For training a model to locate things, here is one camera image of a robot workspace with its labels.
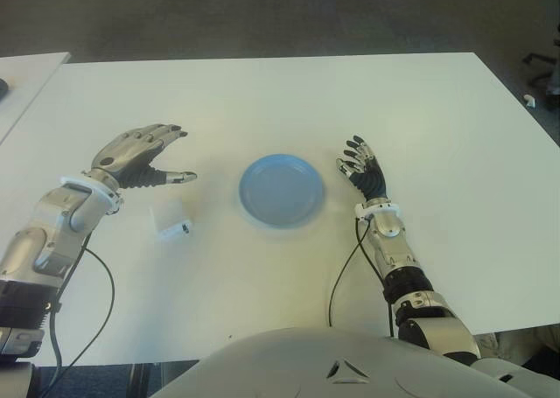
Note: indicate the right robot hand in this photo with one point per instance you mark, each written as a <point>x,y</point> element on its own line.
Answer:
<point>372,183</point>

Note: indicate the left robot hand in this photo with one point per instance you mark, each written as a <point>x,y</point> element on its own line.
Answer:
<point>127,153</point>

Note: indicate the white charger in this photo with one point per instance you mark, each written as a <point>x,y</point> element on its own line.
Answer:
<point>168,218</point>

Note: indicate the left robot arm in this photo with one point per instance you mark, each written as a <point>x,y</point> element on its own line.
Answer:
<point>48,232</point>

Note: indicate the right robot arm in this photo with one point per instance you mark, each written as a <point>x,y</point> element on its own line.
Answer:
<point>437,328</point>

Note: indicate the blue plate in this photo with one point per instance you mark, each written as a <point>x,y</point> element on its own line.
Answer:
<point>282,192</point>

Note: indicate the white side table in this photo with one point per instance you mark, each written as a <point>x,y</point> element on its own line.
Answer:
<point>30,83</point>

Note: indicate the small white floor object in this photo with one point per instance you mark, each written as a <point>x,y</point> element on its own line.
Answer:
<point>530,100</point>

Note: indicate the grey robot torso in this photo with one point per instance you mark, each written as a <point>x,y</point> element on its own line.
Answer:
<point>306,363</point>

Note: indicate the white patterned shoe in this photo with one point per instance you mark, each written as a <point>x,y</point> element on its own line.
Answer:
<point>494,343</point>

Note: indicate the black office chair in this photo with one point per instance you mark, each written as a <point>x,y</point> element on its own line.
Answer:
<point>538,58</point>

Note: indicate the person in beige trousers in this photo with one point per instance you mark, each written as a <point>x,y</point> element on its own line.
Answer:
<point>547,334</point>

